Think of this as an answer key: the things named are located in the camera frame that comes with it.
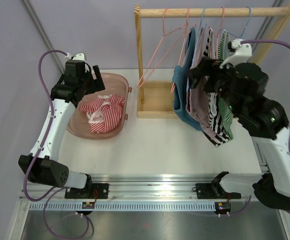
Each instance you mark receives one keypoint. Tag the white slotted cable duct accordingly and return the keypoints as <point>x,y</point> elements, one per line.
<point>124,206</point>

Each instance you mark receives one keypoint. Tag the teal tank top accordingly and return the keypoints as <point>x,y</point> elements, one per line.
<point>179,81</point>

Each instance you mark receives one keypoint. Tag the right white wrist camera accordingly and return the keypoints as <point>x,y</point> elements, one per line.
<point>242,53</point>

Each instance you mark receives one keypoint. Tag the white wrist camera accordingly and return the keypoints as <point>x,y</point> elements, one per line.
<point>242,53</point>
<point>76,58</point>

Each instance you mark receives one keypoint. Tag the rightmost blue wire hanger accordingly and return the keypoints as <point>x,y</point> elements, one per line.
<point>245,27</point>

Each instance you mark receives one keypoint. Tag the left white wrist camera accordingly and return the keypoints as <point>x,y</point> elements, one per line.
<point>76,58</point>

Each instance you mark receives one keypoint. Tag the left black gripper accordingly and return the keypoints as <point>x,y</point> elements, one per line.
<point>97,85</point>

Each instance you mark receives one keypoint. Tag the mauve tank top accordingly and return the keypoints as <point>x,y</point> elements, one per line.
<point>197,100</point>

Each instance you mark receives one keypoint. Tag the green white striped tank top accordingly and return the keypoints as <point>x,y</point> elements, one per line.
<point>224,110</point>

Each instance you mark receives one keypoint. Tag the light blue wire hanger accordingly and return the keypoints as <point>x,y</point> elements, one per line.
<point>202,17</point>

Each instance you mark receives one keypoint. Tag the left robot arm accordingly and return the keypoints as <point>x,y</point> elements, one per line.
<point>41,165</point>

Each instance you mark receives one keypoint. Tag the wooden clothes rack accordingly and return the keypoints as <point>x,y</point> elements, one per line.
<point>155,98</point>

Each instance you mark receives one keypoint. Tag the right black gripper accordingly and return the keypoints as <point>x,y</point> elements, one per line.
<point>209,68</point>

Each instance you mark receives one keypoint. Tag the pink plastic basin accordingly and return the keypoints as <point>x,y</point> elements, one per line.
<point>114,84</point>

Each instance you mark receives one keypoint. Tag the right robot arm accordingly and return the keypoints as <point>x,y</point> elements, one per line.
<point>242,86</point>

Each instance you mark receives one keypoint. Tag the aluminium mounting rail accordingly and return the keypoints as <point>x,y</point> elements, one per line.
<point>151,187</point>

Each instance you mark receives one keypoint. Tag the red white striped tank top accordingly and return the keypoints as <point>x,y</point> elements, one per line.
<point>104,112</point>

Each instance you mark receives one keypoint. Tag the black white striped tank top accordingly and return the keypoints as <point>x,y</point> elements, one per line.
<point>215,118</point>

